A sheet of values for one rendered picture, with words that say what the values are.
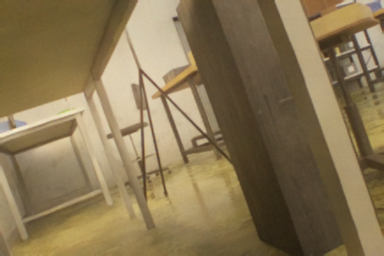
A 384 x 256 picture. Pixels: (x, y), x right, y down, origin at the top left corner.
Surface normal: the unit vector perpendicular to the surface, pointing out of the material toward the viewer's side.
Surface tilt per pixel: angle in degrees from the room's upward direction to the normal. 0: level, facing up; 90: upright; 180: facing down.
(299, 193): 90
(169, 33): 90
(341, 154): 90
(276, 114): 90
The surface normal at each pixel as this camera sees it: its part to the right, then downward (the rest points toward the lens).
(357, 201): 0.33, -0.11
